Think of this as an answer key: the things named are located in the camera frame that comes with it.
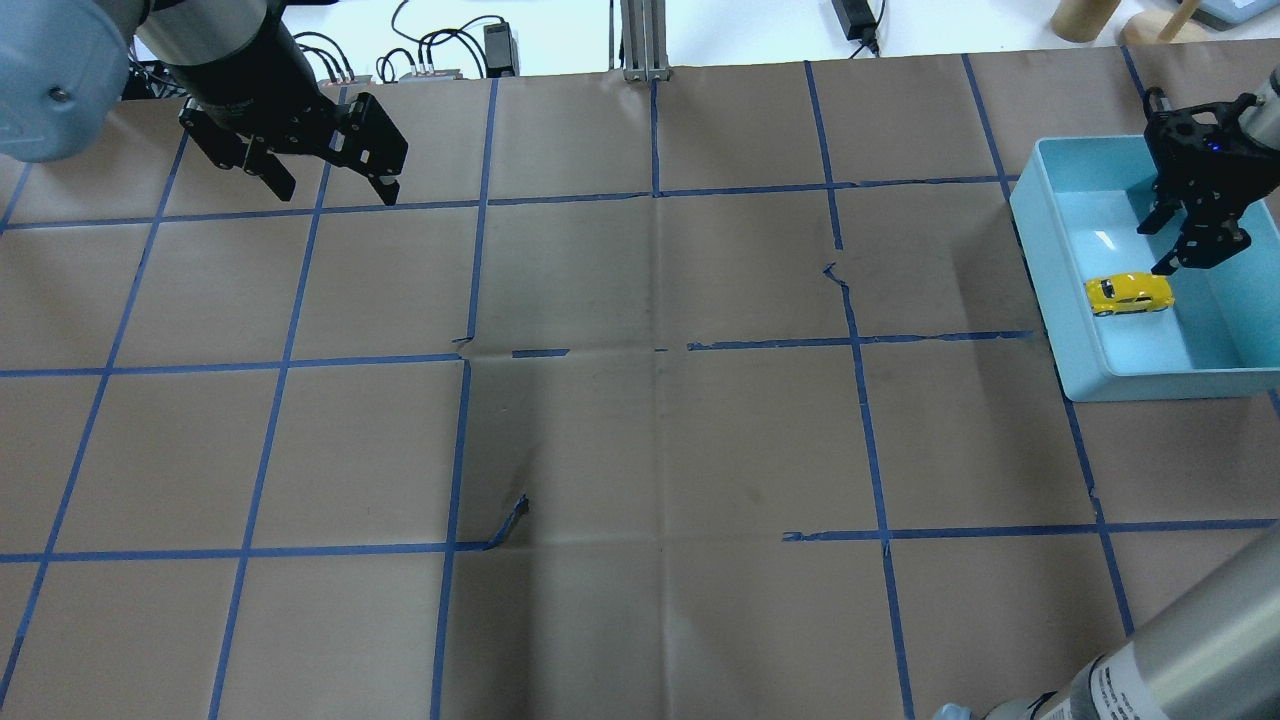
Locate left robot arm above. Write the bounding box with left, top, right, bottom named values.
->
left=1, top=1, right=410, bottom=206

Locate yellow toy beetle car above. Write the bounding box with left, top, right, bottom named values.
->
left=1083, top=272, right=1176, bottom=318

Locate light blue plastic bin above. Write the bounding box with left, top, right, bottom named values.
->
left=1010, top=135, right=1279, bottom=402

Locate brown paper table cover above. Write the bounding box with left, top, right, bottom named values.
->
left=3, top=40, right=1277, bottom=719

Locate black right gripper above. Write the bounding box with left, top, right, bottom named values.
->
left=1137, top=92, right=1277, bottom=275

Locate wooden cylinder cup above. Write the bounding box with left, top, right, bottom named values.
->
left=1050, top=0, right=1121, bottom=44

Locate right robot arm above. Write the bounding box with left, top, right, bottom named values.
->
left=989, top=79, right=1277, bottom=719

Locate aluminium frame post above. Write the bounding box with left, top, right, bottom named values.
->
left=611, top=1, right=671, bottom=83

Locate black power adapter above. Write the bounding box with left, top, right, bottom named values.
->
left=483, top=20, right=518, bottom=78

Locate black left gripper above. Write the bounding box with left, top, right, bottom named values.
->
left=178, top=40, right=410, bottom=206

